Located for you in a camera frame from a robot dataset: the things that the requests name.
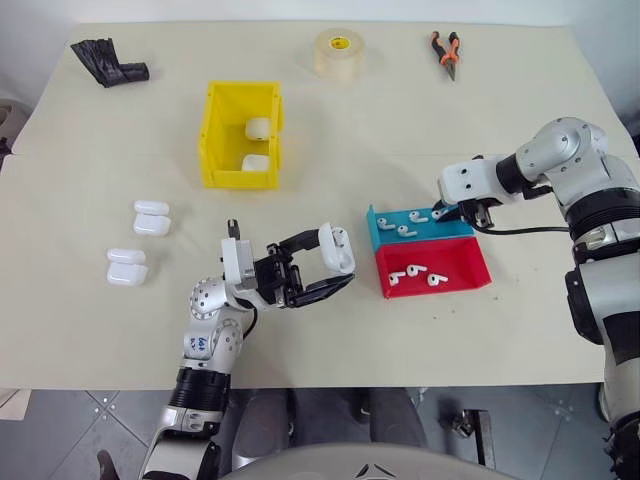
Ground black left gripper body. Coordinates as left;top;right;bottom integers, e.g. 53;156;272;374
253;242;305;308

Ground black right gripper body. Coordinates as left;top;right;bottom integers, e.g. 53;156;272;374
458;196;504;231

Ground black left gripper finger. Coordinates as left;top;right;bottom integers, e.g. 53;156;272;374
278;227;322;259
293;272;358;308

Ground white earbud case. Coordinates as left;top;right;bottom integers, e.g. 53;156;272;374
316;222;357;274
244;116;274;143
131;199;173;236
105;247;150;287
240;153;273;174

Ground closed white earbud case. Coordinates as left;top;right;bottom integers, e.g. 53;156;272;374
105;247;150;287
131;199;173;236
244;116;274;143
240;153;273;174

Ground yellow plastic bin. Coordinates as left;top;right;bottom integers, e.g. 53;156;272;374
197;80;287;191

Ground blue plastic tray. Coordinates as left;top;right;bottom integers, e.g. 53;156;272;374
365;203;477;252

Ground red plastic tray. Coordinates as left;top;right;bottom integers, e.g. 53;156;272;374
374;236;493;300

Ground orange black pliers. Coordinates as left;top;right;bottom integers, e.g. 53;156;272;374
429;30;463;83

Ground silver robot torso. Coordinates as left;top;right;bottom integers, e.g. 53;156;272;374
218;441;507;480

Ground clear tape roll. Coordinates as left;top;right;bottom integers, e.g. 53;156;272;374
312;27;366;82

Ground white flat board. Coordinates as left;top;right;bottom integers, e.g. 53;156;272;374
0;387;32;422

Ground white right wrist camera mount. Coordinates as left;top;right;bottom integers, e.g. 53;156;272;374
438;155;502;207

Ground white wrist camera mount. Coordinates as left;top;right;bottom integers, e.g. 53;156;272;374
438;155;502;207
219;218;258;298

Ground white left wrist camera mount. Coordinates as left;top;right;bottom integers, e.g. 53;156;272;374
219;218;258;298

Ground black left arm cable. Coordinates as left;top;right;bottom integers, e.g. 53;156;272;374
240;305;259;342

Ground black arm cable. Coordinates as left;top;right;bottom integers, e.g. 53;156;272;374
240;305;259;342
473;223;572;237

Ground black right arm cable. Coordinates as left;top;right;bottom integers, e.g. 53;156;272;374
473;223;572;237

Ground black metal bracket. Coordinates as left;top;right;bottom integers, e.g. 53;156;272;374
451;408;497;470

